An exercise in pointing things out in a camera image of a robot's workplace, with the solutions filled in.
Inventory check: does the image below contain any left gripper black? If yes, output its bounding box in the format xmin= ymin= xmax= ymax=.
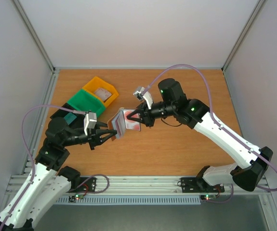
xmin=62 ymin=120 xmax=118 ymax=149

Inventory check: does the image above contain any yellow plastic bin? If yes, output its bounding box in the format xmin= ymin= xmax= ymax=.
xmin=82 ymin=76 xmax=119 ymax=108

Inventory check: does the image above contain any grey slotted cable duct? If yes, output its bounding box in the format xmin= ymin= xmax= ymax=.
xmin=55 ymin=195 xmax=200 ymax=206

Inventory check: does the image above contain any small circuit board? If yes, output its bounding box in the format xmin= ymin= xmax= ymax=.
xmin=68 ymin=194 xmax=84 ymax=203
xmin=200 ymin=194 xmax=217 ymax=201

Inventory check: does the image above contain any teal card in black bin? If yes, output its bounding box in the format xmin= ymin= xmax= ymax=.
xmin=64 ymin=113 xmax=77 ymax=125

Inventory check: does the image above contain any right small circuit board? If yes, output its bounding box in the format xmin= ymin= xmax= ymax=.
xmin=200 ymin=194 xmax=217 ymax=201

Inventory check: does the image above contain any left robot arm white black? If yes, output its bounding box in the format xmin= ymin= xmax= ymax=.
xmin=0 ymin=117 xmax=117 ymax=231

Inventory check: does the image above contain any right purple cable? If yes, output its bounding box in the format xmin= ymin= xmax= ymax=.
xmin=140 ymin=64 xmax=277 ymax=205

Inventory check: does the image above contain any aluminium front rail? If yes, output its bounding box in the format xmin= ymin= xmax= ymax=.
xmin=5 ymin=175 xmax=270 ymax=196

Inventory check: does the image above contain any black plastic bin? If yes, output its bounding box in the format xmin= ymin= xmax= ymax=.
xmin=50 ymin=109 xmax=84 ymax=128

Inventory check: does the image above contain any red white credit card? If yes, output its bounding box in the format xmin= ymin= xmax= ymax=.
xmin=123 ymin=109 xmax=141 ymax=131

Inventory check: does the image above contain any brown leather card holder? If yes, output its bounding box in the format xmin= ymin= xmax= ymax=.
xmin=107 ymin=107 xmax=126 ymax=141

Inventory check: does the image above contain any cards stack in yellow bin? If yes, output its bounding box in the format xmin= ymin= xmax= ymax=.
xmin=94 ymin=88 xmax=112 ymax=102

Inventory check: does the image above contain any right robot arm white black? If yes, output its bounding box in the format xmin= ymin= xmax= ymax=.
xmin=126 ymin=78 xmax=273 ymax=192

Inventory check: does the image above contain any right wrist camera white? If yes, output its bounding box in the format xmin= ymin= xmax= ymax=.
xmin=133 ymin=86 xmax=154 ymax=109

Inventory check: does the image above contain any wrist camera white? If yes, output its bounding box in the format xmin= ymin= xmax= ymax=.
xmin=133 ymin=86 xmax=154 ymax=109
xmin=83 ymin=112 xmax=97 ymax=135

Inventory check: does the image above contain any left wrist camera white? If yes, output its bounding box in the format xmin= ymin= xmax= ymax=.
xmin=83 ymin=112 xmax=97 ymax=135

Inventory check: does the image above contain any left small circuit board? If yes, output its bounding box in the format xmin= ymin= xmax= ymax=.
xmin=68 ymin=194 xmax=84 ymax=203

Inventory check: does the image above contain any green plastic bin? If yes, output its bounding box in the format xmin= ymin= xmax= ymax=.
xmin=67 ymin=89 xmax=106 ymax=116

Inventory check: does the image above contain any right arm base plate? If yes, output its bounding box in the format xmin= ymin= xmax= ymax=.
xmin=177 ymin=177 xmax=225 ymax=193

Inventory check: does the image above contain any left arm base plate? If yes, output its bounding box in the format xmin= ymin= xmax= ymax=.
xmin=68 ymin=177 xmax=97 ymax=193

